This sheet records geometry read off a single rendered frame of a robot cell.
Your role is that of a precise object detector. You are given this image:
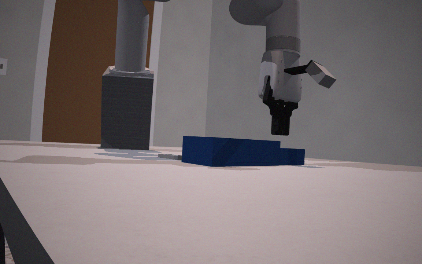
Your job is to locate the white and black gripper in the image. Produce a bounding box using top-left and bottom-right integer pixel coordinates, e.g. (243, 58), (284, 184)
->
(258, 49), (302, 136)

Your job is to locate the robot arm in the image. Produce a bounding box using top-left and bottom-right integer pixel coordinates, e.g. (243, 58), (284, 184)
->
(109, 0), (336, 89)

